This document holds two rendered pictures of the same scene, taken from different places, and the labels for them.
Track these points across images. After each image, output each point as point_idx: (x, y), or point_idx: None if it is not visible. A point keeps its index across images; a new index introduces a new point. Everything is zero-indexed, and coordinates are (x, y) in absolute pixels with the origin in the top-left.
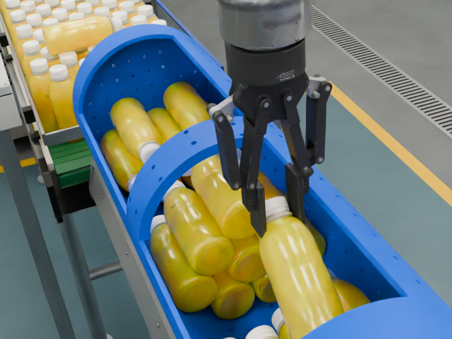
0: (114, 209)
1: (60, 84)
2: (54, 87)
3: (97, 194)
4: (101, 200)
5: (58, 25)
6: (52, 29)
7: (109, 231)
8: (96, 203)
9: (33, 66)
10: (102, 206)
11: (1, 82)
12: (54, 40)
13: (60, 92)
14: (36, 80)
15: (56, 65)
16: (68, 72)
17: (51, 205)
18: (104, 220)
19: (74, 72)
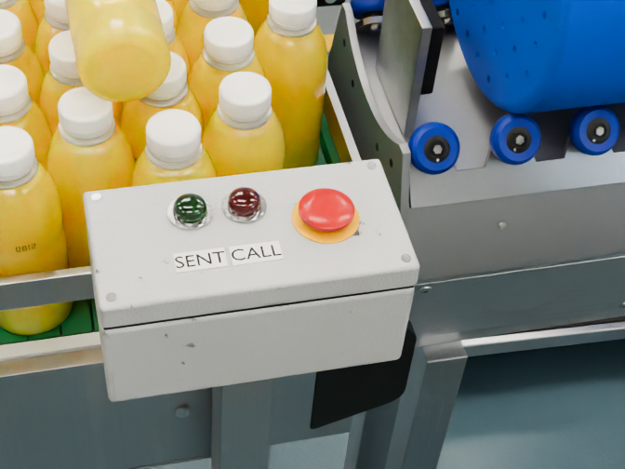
0: (616, 178)
1: (274, 117)
2: (272, 136)
3: (461, 246)
4: (491, 237)
5: (119, 0)
6: (139, 15)
7: (579, 244)
8: (460, 266)
9: (196, 137)
10: (507, 240)
11: (353, 175)
12: (165, 37)
13: (283, 137)
14: (206, 171)
15: (227, 88)
16: (192, 103)
17: (341, 406)
18: (535, 253)
19: (194, 96)
